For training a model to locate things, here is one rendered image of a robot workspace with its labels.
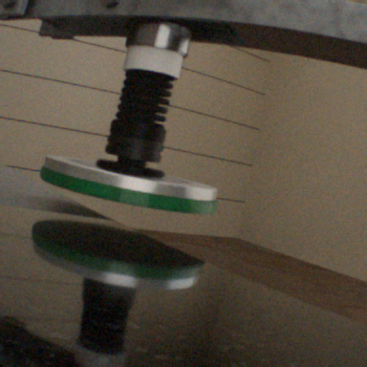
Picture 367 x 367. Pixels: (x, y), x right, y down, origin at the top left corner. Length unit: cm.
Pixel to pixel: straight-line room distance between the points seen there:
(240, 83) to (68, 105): 243
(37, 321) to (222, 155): 664
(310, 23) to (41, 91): 515
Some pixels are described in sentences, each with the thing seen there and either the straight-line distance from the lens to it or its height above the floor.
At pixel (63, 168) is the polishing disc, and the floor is 92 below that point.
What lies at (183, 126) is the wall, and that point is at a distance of 646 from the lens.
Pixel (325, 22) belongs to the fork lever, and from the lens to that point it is 55.
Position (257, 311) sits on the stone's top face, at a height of 87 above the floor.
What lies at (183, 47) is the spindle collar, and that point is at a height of 108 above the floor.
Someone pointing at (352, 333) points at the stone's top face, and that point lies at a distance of 33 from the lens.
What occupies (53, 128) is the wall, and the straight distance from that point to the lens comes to 568.
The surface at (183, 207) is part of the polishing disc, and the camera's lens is 55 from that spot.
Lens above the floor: 95
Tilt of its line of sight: 3 degrees down
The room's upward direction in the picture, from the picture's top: 11 degrees clockwise
